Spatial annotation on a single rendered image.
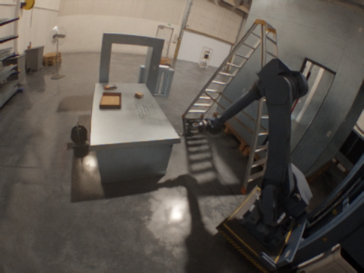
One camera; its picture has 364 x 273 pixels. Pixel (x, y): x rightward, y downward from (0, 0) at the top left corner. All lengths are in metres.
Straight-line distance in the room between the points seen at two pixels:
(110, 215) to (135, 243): 0.41
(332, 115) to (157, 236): 2.65
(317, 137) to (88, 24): 11.35
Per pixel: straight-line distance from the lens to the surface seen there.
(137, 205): 1.92
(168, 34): 11.46
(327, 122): 2.55
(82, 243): 1.81
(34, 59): 7.57
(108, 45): 3.20
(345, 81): 2.58
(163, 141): 1.74
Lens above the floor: 1.69
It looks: 34 degrees down
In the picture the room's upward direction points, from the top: 17 degrees clockwise
